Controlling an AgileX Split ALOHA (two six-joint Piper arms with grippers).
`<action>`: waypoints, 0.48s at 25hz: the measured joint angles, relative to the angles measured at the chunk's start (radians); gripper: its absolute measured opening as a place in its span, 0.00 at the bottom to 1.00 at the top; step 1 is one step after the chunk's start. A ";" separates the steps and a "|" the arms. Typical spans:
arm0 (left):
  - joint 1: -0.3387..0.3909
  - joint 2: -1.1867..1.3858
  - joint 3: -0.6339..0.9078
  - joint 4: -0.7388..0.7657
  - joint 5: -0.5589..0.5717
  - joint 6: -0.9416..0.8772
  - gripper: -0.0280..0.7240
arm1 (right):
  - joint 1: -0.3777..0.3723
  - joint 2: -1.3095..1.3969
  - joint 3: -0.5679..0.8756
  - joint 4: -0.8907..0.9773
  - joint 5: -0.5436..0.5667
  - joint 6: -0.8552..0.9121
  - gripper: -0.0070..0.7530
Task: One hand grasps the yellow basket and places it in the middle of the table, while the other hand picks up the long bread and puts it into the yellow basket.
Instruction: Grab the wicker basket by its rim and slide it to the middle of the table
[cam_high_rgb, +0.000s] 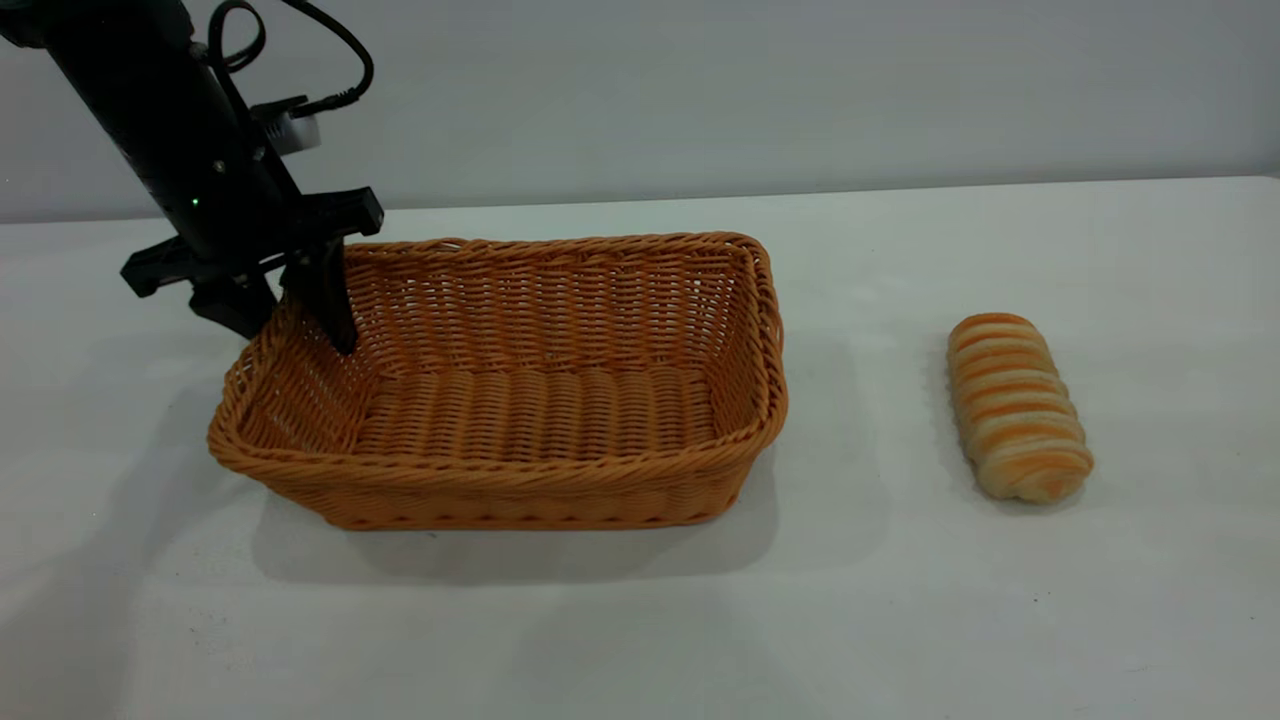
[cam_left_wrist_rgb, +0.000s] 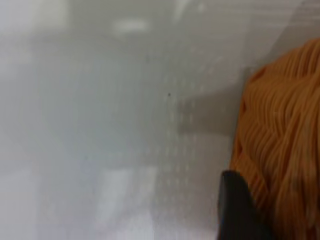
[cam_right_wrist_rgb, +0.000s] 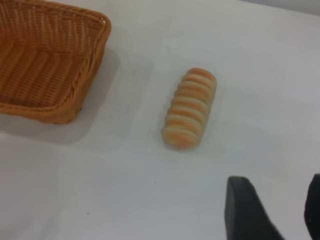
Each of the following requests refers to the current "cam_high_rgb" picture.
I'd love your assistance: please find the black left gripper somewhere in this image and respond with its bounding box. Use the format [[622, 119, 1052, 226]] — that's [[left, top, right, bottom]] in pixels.
[[105, 85, 386, 358]]

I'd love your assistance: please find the orange woven wicker basket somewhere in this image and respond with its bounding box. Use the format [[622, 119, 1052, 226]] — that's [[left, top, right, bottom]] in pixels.
[[207, 232, 789, 531]]

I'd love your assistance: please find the striped oblong bread roll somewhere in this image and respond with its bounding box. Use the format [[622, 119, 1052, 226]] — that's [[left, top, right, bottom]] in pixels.
[[946, 313, 1094, 505]]

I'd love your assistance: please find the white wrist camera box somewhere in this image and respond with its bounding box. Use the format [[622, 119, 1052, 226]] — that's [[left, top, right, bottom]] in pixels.
[[255, 98, 323, 154]]

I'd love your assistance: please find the black camera cable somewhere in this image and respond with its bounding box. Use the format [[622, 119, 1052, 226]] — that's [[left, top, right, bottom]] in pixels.
[[205, 0, 377, 119]]

